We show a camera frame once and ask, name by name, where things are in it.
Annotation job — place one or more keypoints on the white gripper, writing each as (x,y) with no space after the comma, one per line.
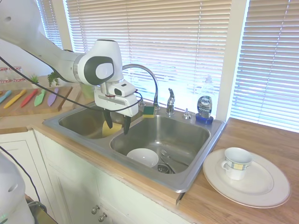
(116,103)

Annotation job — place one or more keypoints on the white kitchen cabinet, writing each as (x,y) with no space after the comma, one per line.
(70,182)

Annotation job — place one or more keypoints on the white patterned cup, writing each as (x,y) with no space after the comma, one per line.
(237,163)

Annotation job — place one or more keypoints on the white window frame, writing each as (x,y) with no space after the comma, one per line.
(236,58)

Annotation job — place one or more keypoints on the chrome sink sprayer cap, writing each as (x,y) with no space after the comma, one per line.
(187,114)

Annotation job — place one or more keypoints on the glass jar with red lid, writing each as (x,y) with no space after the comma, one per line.
(17,75)
(3,75)

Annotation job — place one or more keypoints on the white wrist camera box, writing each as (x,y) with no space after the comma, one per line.
(123,89)

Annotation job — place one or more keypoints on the metal sink drain strainer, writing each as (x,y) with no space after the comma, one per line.
(163,168)

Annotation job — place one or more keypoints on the red knife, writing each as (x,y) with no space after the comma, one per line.
(29,98)

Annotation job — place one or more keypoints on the white bowl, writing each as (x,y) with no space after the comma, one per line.
(143,156)

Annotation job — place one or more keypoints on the green knife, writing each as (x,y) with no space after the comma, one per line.
(40,98)

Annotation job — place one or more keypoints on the yellow knife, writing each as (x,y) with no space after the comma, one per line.
(15,99)

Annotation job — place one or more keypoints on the white dinner plate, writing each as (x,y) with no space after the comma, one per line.
(261,189)

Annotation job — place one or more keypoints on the clear plastic bottle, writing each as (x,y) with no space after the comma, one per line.
(209,86)

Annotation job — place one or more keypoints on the green and yellow sponge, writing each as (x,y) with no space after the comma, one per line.
(148,112)

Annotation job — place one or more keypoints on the metal cabinet knob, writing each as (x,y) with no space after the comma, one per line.
(102,217)
(94,210)

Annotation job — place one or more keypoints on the wooden cutting board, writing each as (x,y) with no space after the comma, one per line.
(30,110)

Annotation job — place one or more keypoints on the purple knife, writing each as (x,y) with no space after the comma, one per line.
(52,96)

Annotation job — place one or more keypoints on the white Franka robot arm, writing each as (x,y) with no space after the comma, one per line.
(58,56)

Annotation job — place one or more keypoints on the small potted plant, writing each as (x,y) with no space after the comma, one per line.
(53,79)
(35,80)

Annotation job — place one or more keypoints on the stainless steel double sink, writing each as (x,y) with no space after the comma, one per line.
(187,130)

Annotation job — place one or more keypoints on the teal knife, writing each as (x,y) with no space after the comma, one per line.
(5,96)

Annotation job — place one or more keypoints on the narrow white window blind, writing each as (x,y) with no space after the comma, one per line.
(52,21)

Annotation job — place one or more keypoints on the blue Dawn dish soap bottle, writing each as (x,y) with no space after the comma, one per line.
(204,107)

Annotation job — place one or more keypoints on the wide white window blind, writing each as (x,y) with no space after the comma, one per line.
(163,35)

